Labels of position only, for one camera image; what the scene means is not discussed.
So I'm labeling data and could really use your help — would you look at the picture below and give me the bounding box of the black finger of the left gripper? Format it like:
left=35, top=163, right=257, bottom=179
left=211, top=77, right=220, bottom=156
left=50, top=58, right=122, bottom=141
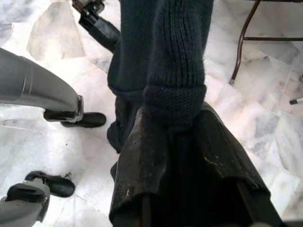
left=79, top=9, right=122, bottom=54

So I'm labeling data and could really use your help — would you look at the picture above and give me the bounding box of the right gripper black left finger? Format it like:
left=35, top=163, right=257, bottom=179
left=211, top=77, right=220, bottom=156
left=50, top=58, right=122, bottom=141
left=108, top=106, right=171, bottom=227

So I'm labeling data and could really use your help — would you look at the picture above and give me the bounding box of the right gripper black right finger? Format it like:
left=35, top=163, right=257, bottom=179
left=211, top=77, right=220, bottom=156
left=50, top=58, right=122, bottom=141
left=189, top=103, right=287, bottom=227

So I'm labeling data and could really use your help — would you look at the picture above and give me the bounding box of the black sweater round yellow logo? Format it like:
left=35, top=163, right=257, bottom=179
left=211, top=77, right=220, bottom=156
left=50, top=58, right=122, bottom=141
left=106, top=0, right=237, bottom=227

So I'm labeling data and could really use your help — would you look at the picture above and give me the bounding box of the marble pattern folding table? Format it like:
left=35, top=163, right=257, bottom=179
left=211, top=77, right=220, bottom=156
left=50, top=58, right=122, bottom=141
left=228, top=0, right=303, bottom=86

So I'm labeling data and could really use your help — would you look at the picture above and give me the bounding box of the grey robot right leg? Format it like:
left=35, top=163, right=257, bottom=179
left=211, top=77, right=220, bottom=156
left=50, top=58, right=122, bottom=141
left=0, top=170, right=76, bottom=227

